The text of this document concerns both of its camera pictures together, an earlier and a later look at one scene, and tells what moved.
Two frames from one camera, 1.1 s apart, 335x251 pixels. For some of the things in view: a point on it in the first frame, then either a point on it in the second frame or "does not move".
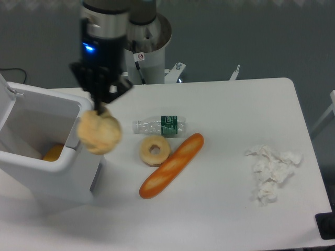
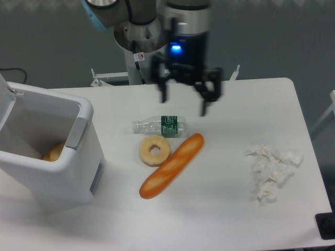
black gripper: x=101 y=70 to x=185 y=60
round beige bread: x=99 y=133 to x=53 y=154
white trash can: x=32 y=120 does not move
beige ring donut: x=152 y=159 does not move
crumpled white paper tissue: x=270 y=167 does not move
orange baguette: x=171 y=168 does not move
